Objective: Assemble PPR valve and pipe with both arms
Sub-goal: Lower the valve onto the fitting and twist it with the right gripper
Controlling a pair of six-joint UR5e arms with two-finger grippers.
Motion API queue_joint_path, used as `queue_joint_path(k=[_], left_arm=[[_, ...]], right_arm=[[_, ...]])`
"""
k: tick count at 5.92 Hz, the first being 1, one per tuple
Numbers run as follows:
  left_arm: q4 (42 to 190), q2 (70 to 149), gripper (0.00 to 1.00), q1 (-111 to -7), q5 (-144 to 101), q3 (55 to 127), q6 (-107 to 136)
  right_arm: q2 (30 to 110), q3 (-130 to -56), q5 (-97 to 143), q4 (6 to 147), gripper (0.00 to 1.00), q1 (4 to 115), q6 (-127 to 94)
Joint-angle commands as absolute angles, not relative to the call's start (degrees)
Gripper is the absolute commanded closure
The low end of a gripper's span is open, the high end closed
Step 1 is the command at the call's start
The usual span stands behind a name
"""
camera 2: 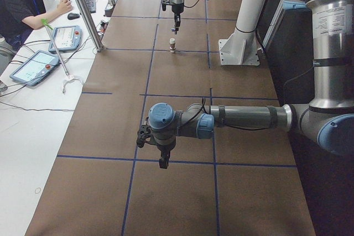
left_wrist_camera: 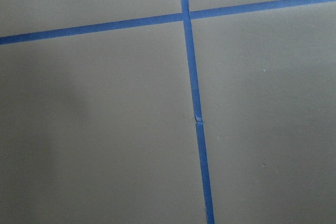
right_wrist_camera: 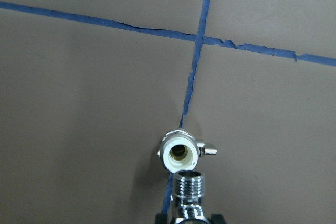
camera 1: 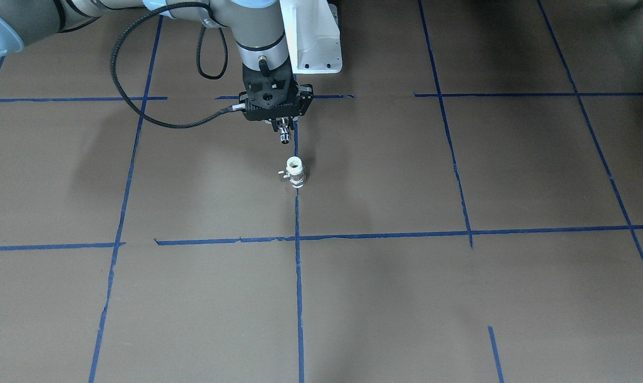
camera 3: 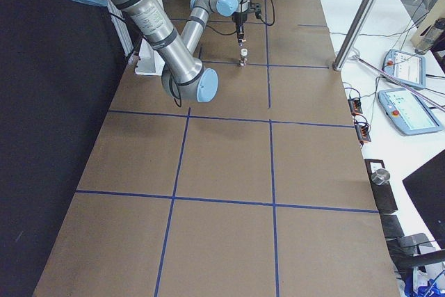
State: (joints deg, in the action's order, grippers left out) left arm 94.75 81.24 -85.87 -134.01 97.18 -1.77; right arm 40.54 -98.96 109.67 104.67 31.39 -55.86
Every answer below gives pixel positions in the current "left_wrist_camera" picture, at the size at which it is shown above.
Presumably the brown paper table cover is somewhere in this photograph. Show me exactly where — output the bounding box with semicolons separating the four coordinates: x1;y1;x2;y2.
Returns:
1;0;335;223

